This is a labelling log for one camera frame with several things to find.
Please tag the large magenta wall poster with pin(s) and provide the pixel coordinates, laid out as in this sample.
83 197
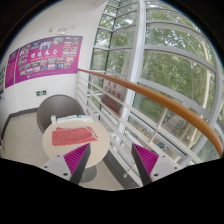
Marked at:
46 57

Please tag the narrow magenta wall poster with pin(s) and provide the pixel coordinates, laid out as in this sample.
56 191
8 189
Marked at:
10 69

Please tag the pink folded towel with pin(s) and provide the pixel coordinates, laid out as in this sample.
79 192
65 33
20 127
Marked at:
71 136

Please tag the red text window sign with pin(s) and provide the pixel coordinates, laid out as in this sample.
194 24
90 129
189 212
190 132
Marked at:
113 96

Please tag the white window frame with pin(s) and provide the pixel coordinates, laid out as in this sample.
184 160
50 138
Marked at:
152 44

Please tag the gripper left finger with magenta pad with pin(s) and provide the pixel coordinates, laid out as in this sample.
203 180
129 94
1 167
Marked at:
71 165

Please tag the white metal railing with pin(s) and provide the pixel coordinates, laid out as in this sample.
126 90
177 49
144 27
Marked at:
158 134

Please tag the green exit sign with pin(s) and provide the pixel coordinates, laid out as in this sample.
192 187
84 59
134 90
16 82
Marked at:
41 93

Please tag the orange wooden handrail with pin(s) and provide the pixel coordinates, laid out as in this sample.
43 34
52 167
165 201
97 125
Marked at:
170 104

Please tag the grey round-back chair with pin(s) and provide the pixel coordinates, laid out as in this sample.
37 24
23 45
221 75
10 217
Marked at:
58 105

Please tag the round beige table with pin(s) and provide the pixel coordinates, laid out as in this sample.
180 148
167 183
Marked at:
98 148

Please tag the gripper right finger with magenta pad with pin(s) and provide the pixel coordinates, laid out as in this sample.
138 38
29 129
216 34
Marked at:
152 167

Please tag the white box on table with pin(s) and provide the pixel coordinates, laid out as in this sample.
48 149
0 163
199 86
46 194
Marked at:
55 120

